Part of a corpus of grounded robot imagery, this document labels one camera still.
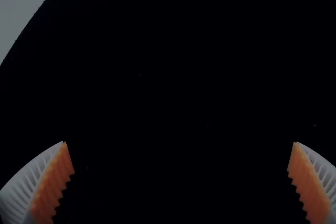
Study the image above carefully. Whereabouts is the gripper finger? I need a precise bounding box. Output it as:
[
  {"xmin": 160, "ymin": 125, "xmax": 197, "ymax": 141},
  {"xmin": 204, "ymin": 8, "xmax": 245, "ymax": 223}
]
[
  {"xmin": 0, "ymin": 141, "xmax": 76, "ymax": 224},
  {"xmin": 287, "ymin": 141, "xmax": 336, "ymax": 224}
]

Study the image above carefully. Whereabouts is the black mat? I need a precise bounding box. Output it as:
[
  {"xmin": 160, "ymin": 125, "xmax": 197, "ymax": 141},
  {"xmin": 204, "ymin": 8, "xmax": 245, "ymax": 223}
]
[{"xmin": 0, "ymin": 0, "xmax": 336, "ymax": 224}]

